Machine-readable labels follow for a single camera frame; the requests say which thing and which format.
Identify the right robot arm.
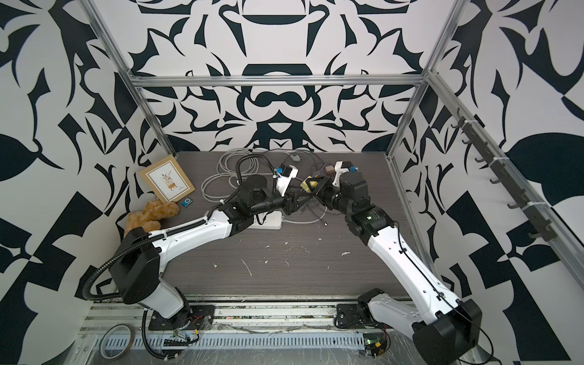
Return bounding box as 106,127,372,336
308,171,482,364

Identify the blue mp3 player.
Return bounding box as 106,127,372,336
181,198,193,208

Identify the black wall hook rack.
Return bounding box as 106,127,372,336
453,114,558,242

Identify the tape roll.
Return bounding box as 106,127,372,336
98,324,135,360

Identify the small circuit board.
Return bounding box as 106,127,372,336
363,332,390,357

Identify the brown teddy bear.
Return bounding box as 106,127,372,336
124,199,179,236

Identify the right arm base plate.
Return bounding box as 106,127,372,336
333,302,407,329

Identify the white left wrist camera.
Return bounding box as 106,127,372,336
272,164,298,196

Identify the white power strip cord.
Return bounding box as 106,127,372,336
200,148,329,225

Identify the white power strip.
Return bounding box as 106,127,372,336
249,211,283,231

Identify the wooden picture frame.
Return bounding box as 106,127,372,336
139,155,196,202

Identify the yellow USB wall charger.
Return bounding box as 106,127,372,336
301,176,318,193

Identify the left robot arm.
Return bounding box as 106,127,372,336
82,175,310,328

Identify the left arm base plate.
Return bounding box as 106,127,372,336
148,305,216,331

